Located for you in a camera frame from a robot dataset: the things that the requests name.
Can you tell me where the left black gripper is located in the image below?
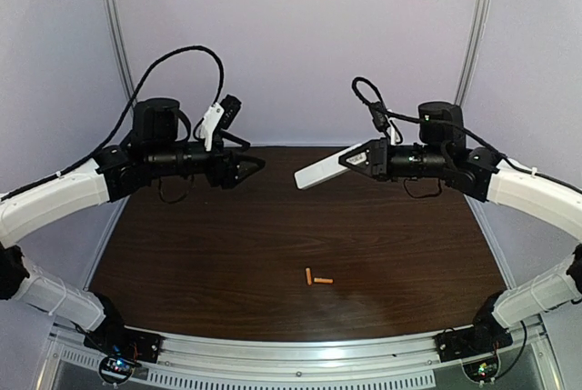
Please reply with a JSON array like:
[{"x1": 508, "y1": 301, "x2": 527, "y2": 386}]
[{"x1": 147, "y1": 134, "x2": 266, "y2": 191}]

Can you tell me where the white remote control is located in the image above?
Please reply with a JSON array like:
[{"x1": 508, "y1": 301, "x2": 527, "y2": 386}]
[{"x1": 294, "y1": 146, "x2": 357, "y2": 190}]

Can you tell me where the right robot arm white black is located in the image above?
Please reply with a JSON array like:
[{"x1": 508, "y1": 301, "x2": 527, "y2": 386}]
[{"x1": 338, "y1": 102, "x2": 581, "y2": 355}]

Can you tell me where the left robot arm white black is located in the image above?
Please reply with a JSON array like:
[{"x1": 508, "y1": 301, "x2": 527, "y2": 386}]
[{"x1": 1, "y1": 95, "x2": 266, "y2": 357}]

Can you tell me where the right round circuit board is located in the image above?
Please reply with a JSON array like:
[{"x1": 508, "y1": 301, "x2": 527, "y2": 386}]
[{"x1": 461, "y1": 356, "x2": 500, "y2": 385}]

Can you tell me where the round circuit board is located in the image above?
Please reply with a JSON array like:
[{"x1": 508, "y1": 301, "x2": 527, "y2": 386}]
[
  {"x1": 461, "y1": 356, "x2": 500, "y2": 385},
  {"x1": 97, "y1": 356, "x2": 137, "y2": 385}
]

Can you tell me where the left round circuit board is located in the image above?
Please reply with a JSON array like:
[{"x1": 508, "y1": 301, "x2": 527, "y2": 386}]
[{"x1": 97, "y1": 356, "x2": 137, "y2": 385}]

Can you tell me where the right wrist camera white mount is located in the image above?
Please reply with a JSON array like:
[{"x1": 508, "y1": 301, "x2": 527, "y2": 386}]
[{"x1": 370, "y1": 102, "x2": 404, "y2": 145}]

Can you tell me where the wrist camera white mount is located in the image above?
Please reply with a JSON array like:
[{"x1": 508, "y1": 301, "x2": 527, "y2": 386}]
[
  {"x1": 370, "y1": 102, "x2": 404, "y2": 145},
  {"x1": 194, "y1": 95, "x2": 242, "y2": 152}
]

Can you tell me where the right black camera cable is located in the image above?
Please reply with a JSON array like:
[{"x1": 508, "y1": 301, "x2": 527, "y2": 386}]
[{"x1": 350, "y1": 75, "x2": 524, "y2": 168}]

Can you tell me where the black camera cable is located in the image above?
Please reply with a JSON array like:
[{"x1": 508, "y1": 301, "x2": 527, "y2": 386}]
[
  {"x1": 90, "y1": 45, "x2": 227, "y2": 159},
  {"x1": 350, "y1": 75, "x2": 524, "y2": 168}
]

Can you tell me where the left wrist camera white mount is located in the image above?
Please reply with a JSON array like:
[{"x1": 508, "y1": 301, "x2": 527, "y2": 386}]
[{"x1": 194, "y1": 95, "x2": 242, "y2": 152}]

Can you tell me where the left black camera cable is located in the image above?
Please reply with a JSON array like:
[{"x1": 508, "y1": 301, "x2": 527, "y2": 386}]
[{"x1": 90, "y1": 45, "x2": 227, "y2": 159}]

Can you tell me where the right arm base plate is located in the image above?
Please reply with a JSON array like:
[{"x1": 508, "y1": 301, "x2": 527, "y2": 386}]
[{"x1": 434, "y1": 326, "x2": 513, "y2": 363}]

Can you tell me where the right aluminium frame post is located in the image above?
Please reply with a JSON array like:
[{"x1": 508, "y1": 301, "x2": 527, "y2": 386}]
[{"x1": 453, "y1": 0, "x2": 491, "y2": 108}]

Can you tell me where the aluminium frame post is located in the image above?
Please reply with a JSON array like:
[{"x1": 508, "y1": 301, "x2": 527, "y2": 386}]
[
  {"x1": 453, "y1": 0, "x2": 491, "y2": 108},
  {"x1": 95, "y1": 0, "x2": 153, "y2": 155}
]

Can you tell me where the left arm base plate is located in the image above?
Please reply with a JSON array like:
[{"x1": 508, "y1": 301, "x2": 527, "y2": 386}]
[{"x1": 83, "y1": 324, "x2": 163, "y2": 364}]

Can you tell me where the left aluminium frame post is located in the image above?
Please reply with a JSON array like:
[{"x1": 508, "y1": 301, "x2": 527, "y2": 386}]
[{"x1": 95, "y1": 0, "x2": 153, "y2": 155}]

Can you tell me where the front aluminium rail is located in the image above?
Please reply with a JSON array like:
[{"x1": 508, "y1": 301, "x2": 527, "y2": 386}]
[{"x1": 45, "y1": 307, "x2": 556, "y2": 390}]

